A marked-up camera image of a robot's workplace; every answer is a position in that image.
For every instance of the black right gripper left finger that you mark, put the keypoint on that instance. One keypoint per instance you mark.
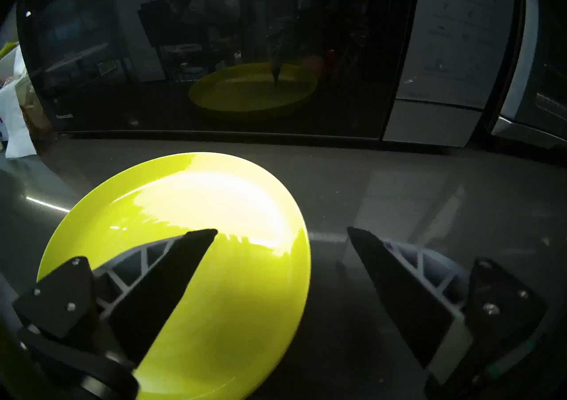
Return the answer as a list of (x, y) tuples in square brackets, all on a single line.
[(155, 293)]

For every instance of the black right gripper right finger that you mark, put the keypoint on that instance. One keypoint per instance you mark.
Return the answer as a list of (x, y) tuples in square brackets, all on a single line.
[(412, 297)]

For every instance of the yellow plate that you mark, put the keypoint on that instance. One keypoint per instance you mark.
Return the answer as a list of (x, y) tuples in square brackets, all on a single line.
[(230, 208)]

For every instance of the black glass microwave door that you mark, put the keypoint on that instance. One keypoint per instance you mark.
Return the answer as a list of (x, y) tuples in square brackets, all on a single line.
[(110, 49)]

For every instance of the stainless steel toaster oven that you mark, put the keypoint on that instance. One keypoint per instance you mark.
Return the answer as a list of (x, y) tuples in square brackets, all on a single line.
[(545, 93)]

